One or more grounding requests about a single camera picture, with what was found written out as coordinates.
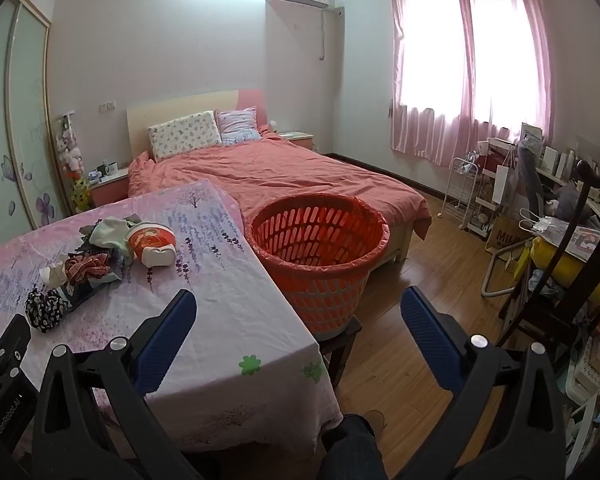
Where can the person's jeans leg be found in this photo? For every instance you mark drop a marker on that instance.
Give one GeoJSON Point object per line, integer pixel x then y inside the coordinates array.
{"type": "Point", "coordinates": [350, 450]}

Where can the beige bed headboard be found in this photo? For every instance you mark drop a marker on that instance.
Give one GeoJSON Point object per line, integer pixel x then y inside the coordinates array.
{"type": "Point", "coordinates": [180, 105]}

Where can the white shelf cart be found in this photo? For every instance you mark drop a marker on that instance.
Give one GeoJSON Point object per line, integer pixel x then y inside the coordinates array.
{"type": "Point", "coordinates": [487, 200]}

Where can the dark wooden stool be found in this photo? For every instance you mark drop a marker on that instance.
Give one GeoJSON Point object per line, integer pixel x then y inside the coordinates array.
{"type": "Point", "coordinates": [342, 350]}

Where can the white floral pillow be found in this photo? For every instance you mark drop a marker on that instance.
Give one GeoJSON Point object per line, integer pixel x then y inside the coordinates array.
{"type": "Point", "coordinates": [185, 135]}

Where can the brown paper bag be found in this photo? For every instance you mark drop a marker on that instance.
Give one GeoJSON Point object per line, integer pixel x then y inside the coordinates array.
{"type": "Point", "coordinates": [502, 240]}

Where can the brown shoe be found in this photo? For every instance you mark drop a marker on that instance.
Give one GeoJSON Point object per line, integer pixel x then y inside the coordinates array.
{"type": "Point", "coordinates": [376, 417]}

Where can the white metal tube frame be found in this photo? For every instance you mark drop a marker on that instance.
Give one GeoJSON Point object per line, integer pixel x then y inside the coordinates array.
{"type": "Point", "coordinates": [490, 275]}

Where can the yellow-green plush toy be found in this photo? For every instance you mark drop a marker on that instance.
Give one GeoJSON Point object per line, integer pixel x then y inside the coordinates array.
{"type": "Point", "coordinates": [81, 195]}

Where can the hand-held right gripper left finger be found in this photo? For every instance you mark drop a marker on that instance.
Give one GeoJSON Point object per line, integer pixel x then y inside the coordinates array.
{"type": "Point", "coordinates": [165, 345]}

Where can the pink nightstand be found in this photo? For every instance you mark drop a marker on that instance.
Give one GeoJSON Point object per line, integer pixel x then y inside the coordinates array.
{"type": "Point", "coordinates": [107, 190]}
{"type": "Point", "coordinates": [297, 140]}

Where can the red and white garment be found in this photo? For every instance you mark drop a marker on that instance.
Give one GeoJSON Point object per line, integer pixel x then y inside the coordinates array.
{"type": "Point", "coordinates": [150, 245]}

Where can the white tissue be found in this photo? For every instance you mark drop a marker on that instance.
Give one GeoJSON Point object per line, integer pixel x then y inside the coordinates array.
{"type": "Point", "coordinates": [55, 275]}

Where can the white conduit pipe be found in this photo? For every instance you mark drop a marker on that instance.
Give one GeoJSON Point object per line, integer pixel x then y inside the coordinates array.
{"type": "Point", "coordinates": [332, 25]}

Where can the hanging plush toys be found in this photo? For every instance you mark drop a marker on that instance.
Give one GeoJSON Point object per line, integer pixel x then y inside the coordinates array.
{"type": "Point", "coordinates": [70, 147]}

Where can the salmon pink duvet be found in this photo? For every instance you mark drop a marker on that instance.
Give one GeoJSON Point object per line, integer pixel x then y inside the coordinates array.
{"type": "Point", "coordinates": [280, 175]}

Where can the black mesh net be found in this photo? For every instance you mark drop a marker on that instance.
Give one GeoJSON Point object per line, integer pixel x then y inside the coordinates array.
{"type": "Point", "coordinates": [44, 310]}

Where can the pink striped pillow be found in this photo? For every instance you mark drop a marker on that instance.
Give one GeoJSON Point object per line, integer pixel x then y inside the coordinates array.
{"type": "Point", "coordinates": [237, 125]}

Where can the floral glass wardrobe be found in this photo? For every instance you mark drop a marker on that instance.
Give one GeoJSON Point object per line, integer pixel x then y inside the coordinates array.
{"type": "Point", "coordinates": [25, 125]}

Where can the yellow plastic tub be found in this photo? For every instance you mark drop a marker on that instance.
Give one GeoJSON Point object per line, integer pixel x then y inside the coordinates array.
{"type": "Point", "coordinates": [565, 265]}

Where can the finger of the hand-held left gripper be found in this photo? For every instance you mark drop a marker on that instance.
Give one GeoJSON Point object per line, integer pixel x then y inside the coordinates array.
{"type": "Point", "coordinates": [10, 340]}

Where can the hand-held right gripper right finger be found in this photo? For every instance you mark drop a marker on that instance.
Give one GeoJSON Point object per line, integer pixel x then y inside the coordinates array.
{"type": "Point", "coordinates": [430, 345]}

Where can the white wall socket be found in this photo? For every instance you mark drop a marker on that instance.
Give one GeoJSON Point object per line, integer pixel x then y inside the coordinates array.
{"type": "Point", "coordinates": [107, 106]}

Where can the pink floral tablecloth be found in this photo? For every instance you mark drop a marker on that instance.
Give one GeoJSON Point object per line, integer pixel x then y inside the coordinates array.
{"type": "Point", "coordinates": [220, 310]}

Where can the red checked wrapper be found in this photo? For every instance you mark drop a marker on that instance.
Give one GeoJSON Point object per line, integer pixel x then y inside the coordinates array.
{"type": "Point", "coordinates": [87, 266]}

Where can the white plastic crate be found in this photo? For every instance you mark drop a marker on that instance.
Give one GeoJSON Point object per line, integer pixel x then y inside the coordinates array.
{"type": "Point", "coordinates": [587, 385]}

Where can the dark wooden chair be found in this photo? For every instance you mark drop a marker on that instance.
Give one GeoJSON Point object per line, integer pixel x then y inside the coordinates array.
{"type": "Point", "coordinates": [555, 310]}

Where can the beige bed frame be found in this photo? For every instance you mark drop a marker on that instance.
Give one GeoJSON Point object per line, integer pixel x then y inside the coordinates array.
{"type": "Point", "coordinates": [397, 242]}

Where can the pink curtain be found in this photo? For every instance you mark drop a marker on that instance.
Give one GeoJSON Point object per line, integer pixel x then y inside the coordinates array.
{"type": "Point", "coordinates": [430, 125]}
{"type": "Point", "coordinates": [510, 130]}

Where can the orange plastic laundry basket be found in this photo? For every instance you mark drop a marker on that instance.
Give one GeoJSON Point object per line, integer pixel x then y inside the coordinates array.
{"type": "Point", "coordinates": [325, 300]}

